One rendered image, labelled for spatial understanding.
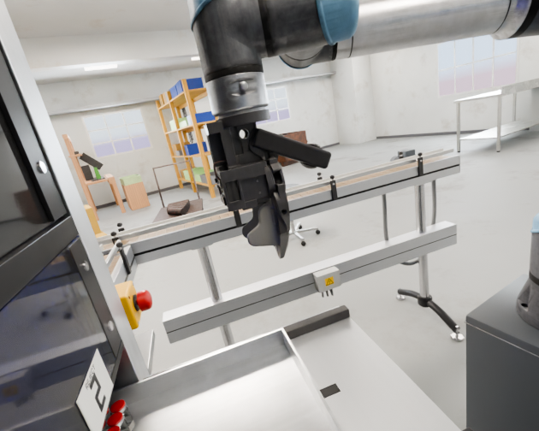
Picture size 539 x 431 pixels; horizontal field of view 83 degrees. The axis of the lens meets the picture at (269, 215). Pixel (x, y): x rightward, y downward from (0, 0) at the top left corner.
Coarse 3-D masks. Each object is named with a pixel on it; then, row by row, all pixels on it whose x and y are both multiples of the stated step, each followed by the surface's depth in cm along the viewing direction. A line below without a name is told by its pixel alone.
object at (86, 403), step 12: (96, 360) 37; (96, 372) 37; (84, 384) 33; (96, 384) 36; (108, 384) 39; (84, 396) 32; (108, 396) 38; (84, 408) 32; (96, 408) 34; (96, 420) 33
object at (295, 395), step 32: (224, 352) 54; (256, 352) 56; (288, 352) 55; (160, 384) 51; (192, 384) 52; (224, 384) 51; (256, 384) 49; (288, 384) 48; (160, 416) 47; (192, 416) 46; (224, 416) 45; (256, 416) 44; (288, 416) 43; (320, 416) 42
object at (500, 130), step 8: (528, 80) 532; (536, 80) 546; (504, 88) 503; (512, 88) 514; (520, 88) 525; (528, 88) 537; (480, 96) 554; (488, 96) 520; (496, 96) 510; (456, 104) 573; (512, 104) 662; (512, 112) 666; (512, 120) 671; (528, 120) 646; (536, 120) 625; (496, 128) 620; (504, 128) 603; (512, 128) 584; (520, 128) 568; (472, 136) 589; (480, 136) 573; (488, 136) 558; (496, 136) 542; (496, 144) 534
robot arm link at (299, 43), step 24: (264, 0) 33; (288, 0) 33; (312, 0) 32; (336, 0) 33; (264, 24) 33; (288, 24) 34; (312, 24) 34; (336, 24) 34; (288, 48) 36; (312, 48) 38
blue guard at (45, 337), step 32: (64, 256) 37; (32, 288) 29; (64, 288) 35; (0, 320) 24; (32, 320) 28; (64, 320) 33; (96, 320) 41; (0, 352) 23; (32, 352) 26; (64, 352) 31; (0, 384) 22; (32, 384) 25; (64, 384) 30; (0, 416) 21; (32, 416) 24; (64, 416) 28
